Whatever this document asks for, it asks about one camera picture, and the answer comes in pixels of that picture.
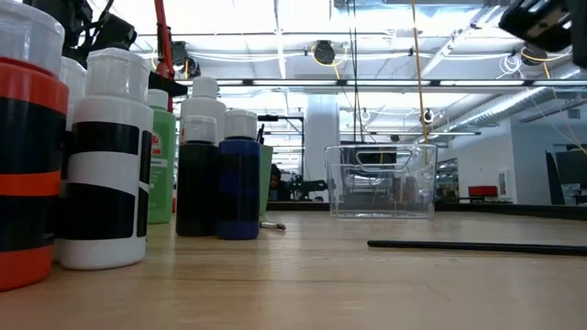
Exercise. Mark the tall white squeeze bottle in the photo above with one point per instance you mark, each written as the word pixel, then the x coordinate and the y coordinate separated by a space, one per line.
pixel 204 107

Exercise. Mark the black gantry frame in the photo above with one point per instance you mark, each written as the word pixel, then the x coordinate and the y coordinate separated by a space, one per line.
pixel 268 117

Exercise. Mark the orange paint bottle black label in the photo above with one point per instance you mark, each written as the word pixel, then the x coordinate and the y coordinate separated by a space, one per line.
pixel 27 137

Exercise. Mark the red desk lamp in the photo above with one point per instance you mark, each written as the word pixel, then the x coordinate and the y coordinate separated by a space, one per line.
pixel 161 27

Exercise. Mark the green plastic cup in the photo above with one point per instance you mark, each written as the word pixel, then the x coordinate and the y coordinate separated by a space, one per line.
pixel 267 179

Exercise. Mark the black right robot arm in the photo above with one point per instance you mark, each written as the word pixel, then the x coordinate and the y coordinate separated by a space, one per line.
pixel 580 32

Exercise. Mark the blue paint bottle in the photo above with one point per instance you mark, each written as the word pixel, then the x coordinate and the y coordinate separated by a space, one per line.
pixel 238 192

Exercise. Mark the large black screen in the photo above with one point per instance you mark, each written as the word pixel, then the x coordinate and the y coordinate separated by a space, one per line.
pixel 571 169

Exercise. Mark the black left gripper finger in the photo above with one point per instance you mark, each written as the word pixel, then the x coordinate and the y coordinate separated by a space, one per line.
pixel 169 84

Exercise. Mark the silver ventilation duct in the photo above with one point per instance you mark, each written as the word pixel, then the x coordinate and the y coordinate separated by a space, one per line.
pixel 504 106

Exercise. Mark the long ceiling light bar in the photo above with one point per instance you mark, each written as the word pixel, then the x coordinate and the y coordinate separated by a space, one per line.
pixel 298 83

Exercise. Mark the clear plastic bin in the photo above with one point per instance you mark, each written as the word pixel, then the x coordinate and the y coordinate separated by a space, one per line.
pixel 330 183

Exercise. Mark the red box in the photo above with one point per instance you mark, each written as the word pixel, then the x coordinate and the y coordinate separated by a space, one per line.
pixel 482 190

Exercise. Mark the background black robot arm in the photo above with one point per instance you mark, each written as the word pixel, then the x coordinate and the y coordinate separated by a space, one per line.
pixel 307 185

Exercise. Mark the person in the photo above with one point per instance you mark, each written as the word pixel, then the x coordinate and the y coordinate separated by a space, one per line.
pixel 275 181

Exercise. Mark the tall green squeeze bottle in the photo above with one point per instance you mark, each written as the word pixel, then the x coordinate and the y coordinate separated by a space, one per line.
pixel 161 183

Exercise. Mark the black ceiling device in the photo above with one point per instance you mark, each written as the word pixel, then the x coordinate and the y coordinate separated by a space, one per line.
pixel 190 66

